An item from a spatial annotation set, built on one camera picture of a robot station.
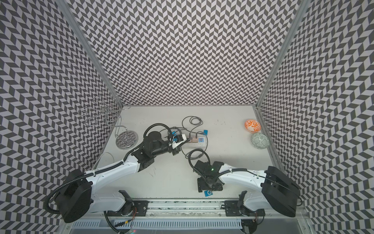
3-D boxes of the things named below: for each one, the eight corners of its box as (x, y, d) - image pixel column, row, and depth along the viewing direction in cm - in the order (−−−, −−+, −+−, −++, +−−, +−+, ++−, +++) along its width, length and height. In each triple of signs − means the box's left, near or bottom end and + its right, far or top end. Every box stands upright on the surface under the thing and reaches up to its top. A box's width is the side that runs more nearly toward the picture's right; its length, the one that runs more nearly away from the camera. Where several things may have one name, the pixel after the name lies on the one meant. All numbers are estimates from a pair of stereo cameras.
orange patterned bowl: (245, 133, 104) (247, 129, 100) (242, 123, 109) (244, 119, 105) (259, 133, 104) (262, 129, 100) (256, 123, 109) (258, 119, 105)
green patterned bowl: (252, 150, 96) (255, 146, 92) (248, 136, 103) (251, 132, 99) (268, 150, 96) (271, 146, 92) (263, 136, 103) (266, 132, 99)
